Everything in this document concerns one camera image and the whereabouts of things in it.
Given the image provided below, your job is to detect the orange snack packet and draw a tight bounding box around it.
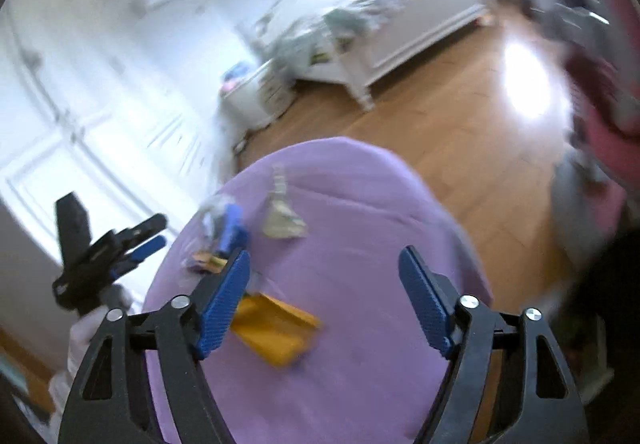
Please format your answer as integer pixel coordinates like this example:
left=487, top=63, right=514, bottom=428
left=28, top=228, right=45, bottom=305
left=230, top=293, right=322, bottom=367

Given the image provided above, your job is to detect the clear plastic bag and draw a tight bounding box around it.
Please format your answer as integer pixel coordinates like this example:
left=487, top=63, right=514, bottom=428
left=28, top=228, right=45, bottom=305
left=198, top=193, right=250, bottom=259

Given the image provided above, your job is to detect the white gloved hand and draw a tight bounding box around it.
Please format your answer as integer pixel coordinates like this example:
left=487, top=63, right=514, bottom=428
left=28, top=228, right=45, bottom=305
left=49, top=283, right=134, bottom=412

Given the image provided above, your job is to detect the gold snack wrapper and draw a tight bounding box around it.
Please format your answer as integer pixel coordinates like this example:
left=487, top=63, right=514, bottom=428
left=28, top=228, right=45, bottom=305
left=188, top=251, right=228, bottom=274

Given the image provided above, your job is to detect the white wardrobe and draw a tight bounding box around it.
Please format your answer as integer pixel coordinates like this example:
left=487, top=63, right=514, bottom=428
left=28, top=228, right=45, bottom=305
left=1, top=0, right=219, bottom=255

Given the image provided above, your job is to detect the crumpled paper scrap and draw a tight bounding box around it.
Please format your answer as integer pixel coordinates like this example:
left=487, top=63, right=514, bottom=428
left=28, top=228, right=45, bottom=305
left=262, top=164, right=308, bottom=239

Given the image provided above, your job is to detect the purple table cloth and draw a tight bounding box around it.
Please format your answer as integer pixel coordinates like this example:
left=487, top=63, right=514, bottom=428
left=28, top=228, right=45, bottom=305
left=142, top=135, right=497, bottom=444

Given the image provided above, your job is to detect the white nightstand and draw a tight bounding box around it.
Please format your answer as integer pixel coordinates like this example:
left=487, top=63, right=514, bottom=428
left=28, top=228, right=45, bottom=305
left=221, top=60, right=294, bottom=132

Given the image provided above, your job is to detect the patterned bed quilt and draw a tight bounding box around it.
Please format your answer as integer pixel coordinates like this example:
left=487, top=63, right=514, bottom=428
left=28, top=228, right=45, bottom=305
left=253, top=0, right=494, bottom=64

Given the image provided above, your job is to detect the pink desk chair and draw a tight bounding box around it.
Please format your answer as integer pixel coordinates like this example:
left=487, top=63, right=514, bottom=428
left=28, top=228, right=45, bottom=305
left=528, top=0, right=639, bottom=267

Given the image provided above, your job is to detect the white bed frame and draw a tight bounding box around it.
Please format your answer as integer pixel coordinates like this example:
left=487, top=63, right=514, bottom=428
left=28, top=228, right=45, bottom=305
left=245, top=0, right=494, bottom=111

